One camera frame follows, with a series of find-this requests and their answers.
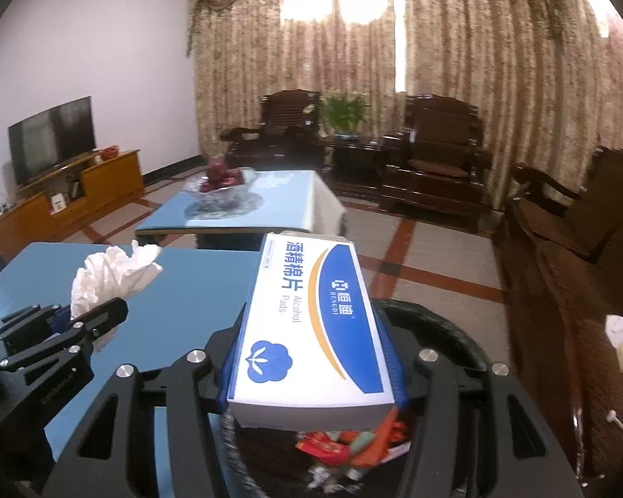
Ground white tissue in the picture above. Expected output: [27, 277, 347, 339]
[70, 240, 164, 354]

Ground wooden television cabinet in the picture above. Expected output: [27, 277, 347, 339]
[0, 149, 145, 261]

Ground patterned beige curtains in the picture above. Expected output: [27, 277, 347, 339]
[187, 0, 623, 230]

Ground pile of red fruit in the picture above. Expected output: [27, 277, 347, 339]
[200, 158, 245, 193]

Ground white and blue box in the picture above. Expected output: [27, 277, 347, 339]
[227, 232, 397, 433]

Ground dark wooden armchair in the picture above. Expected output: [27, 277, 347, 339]
[221, 89, 326, 172]
[379, 94, 494, 232]

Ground glass fruit bowl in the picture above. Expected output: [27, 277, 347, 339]
[183, 166, 258, 203]

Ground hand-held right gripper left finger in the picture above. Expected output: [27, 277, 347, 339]
[42, 324, 246, 498]

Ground dark wooden side table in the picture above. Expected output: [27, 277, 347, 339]
[316, 134, 390, 190]

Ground black flat television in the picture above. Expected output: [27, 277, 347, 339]
[7, 96, 97, 188]

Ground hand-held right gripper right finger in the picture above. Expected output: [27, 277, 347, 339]
[375, 316, 585, 498]

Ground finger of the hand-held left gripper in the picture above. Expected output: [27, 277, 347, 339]
[0, 297, 130, 373]
[0, 303, 72, 347]

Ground small red packet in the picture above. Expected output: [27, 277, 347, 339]
[296, 430, 349, 466]

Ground dark wooden sofa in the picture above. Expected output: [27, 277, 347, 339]
[493, 146, 623, 479]

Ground orange-red wrapper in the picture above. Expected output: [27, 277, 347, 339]
[363, 409, 411, 469]

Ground blue top coffee table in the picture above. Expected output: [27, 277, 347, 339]
[135, 168, 349, 250]

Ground green potted plant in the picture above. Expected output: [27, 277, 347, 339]
[319, 92, 371, 136]

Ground black woven trash bin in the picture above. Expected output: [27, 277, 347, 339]
[219, 298, 504, 498]

